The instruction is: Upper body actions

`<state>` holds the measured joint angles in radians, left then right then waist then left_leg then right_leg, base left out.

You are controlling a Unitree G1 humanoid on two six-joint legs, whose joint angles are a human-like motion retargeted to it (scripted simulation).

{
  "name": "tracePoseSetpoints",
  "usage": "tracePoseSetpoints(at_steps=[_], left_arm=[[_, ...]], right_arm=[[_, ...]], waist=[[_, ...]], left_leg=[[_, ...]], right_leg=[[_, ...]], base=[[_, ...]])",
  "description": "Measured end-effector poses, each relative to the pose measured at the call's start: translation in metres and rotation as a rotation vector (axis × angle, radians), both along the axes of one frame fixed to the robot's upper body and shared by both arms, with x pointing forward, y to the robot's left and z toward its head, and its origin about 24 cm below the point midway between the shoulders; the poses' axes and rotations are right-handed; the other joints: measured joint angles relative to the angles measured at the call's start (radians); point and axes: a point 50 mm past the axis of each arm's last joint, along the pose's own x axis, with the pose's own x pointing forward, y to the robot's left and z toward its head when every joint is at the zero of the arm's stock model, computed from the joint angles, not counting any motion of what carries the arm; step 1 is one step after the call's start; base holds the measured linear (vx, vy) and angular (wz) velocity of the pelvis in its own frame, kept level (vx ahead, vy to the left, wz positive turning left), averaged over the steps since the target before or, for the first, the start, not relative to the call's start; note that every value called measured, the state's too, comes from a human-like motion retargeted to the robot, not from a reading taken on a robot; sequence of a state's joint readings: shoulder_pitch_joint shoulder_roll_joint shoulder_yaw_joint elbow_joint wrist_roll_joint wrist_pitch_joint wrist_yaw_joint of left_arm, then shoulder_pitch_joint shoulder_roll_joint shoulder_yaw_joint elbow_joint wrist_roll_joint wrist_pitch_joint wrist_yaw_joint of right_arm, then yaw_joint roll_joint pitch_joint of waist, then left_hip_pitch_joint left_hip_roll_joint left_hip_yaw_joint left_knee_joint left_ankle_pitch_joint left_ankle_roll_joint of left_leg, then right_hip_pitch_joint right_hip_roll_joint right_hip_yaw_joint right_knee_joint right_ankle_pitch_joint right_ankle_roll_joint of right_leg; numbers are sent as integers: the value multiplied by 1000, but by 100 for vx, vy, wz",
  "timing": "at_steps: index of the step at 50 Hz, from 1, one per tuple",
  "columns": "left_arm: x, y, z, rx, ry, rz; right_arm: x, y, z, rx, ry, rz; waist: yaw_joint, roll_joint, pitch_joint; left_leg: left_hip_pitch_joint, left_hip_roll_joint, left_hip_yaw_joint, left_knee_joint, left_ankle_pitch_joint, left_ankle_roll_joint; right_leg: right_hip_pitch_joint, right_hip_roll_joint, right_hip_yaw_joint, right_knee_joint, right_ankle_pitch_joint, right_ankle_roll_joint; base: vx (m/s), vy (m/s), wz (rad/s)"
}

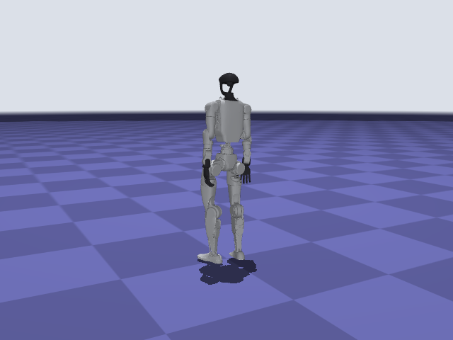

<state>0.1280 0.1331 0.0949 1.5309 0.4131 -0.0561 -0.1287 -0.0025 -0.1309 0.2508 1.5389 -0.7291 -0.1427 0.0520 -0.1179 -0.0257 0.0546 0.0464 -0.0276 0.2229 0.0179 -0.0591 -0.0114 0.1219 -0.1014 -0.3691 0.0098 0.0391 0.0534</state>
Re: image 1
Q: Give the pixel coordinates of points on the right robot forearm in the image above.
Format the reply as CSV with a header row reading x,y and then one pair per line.
x,y
247,147

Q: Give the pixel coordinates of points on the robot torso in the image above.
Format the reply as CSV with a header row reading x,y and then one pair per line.
x,y
228,128

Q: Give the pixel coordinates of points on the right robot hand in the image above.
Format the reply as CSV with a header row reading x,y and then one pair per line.
x,y
246,172

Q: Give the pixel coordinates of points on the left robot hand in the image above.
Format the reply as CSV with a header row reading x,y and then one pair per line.
x,y
206,173

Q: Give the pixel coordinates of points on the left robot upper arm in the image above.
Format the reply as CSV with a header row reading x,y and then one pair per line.
x,y
211,108

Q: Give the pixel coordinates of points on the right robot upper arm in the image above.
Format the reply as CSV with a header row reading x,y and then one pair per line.
x,y
246,122

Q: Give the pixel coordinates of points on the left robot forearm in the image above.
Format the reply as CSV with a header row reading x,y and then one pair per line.
x,y
207,151

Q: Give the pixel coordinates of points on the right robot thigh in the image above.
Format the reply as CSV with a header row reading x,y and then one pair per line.
x,y
234,188

